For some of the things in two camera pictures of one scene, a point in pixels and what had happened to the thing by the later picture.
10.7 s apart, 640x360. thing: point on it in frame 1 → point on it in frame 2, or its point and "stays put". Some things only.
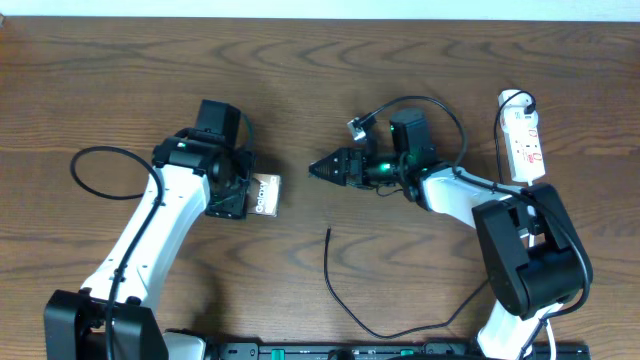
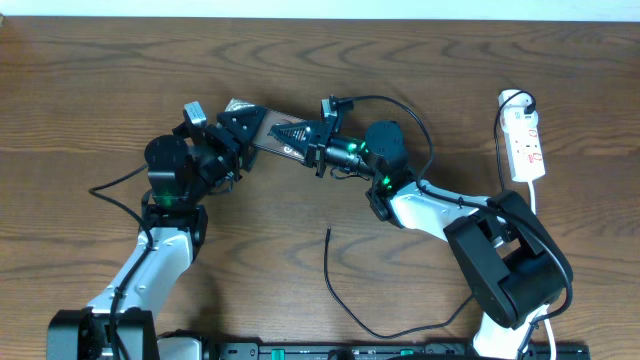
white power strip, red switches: x=523 y=147 stays put
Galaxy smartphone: x=263 y=195 → x=269 y=142
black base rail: x=391 y=351 stays put
